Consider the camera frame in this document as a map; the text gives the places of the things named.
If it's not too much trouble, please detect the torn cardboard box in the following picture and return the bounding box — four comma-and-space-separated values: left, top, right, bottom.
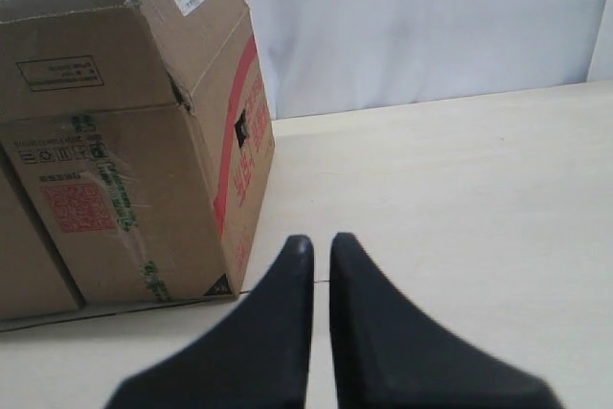
1, 153, 83, 320

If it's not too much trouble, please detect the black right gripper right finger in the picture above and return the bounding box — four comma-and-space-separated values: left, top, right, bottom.
329, 233, 562, 408

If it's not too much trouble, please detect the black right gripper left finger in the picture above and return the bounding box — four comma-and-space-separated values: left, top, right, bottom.
107, 235, 314, 408

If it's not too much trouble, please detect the tall cardboard box with flaps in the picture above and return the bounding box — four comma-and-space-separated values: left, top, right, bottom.
1, 0, 275, 305

